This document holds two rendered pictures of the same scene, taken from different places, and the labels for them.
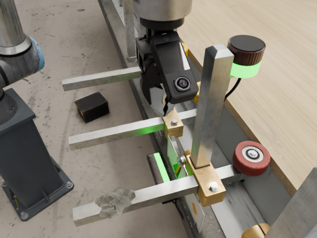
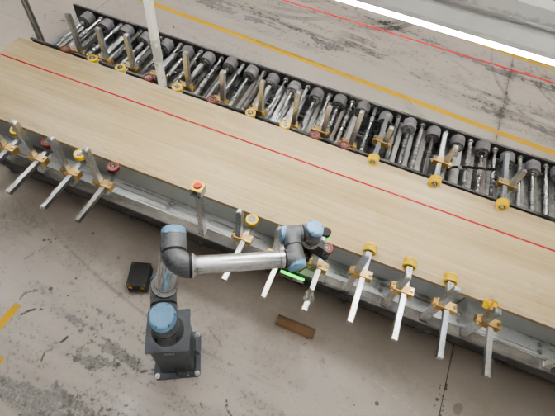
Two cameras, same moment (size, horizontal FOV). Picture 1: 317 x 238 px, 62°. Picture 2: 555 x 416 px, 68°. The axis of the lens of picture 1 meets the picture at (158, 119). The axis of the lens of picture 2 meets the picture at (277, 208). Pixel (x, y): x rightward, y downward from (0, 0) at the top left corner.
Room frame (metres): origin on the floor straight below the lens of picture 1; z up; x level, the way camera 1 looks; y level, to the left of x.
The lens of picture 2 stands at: (0.04, 1.04, 3.11)
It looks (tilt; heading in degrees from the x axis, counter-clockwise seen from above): 56 degrees down; 300
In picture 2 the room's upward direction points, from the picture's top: 10 degrees clockwise
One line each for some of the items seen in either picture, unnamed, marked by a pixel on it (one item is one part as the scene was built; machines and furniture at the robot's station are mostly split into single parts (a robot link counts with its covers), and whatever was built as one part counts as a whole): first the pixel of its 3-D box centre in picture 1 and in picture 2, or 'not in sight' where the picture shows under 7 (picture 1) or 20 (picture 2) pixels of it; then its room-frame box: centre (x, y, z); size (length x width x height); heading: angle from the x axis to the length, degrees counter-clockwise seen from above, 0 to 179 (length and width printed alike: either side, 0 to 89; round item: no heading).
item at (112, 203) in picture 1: (115, 199); (309, 295); (0.28, 0.09, 0.87); 0.09 x 0.07 x 0.02; 107
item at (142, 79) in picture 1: (153, 83); not in sight; (0.39, 0.01, 1.09); 0.05 x 0.02 x 0.09; 107
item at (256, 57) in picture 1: (245, 49); not in sight; (0.39, -0.14, 1.16); 0.06 x 0.06 x 0.02
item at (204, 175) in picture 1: (203, 174); (317, 265); (0.36, -0.11, 0.85); 0.14 x 0.06 x 0.05; 17
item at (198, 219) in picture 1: (182, 180); (305, 271); (0.40, -0.07, 0.75); 0.26 x 0.01 x 0.10; 17
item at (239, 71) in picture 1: (241, 62); not in sight; (0.39, -0.14, 1.14); 0.06 x 0.06 x 0.02
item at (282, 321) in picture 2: not in sight; (295, 326); (0.30, 0.02, 0.04); 0.30 x 0.08 x 0.08; 17
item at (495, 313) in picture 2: not in sight; (476, 324); (-0.58, -0.39, 0.87); 0.04 x 0.04 x 0.48; 17
